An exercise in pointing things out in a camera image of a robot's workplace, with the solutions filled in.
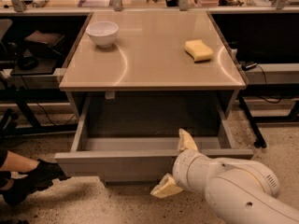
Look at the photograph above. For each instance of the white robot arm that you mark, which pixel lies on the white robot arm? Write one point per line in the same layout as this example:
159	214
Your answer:
237	191

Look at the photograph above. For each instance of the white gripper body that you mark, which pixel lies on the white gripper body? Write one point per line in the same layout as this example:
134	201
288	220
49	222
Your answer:
183	169

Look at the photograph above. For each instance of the person bare leg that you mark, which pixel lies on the person bare leg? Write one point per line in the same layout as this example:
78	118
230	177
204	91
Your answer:
17	163

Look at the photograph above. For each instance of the grey drawer cabinet beige top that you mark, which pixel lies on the grey drawer cabinet beige top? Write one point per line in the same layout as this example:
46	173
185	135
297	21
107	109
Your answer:
149	59

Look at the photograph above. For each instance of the black power adapter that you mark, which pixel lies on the black power adapter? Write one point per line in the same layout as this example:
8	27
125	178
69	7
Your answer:
248	65

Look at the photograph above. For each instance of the yellow sponge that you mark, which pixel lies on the yellow sponge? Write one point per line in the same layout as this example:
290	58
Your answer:
198	50

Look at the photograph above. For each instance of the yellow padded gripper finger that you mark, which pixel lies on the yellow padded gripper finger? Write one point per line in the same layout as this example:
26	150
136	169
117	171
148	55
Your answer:
167	187
185	141

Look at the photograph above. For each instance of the grey top drawer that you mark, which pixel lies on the grey top drawer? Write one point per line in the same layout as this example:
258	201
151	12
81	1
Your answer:
135	139

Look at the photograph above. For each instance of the black headphones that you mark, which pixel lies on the black headphones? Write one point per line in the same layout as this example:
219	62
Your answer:
26	60

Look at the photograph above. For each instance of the black chunky shoe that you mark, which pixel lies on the black chunky shoe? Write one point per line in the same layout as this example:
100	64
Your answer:
39	179

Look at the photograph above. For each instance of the black desk leg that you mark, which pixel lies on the black desk leg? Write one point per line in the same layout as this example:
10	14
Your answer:
259	137

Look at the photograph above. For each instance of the white ceramic bowl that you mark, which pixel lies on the white ceramic bowl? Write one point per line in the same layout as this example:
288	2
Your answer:
102	33

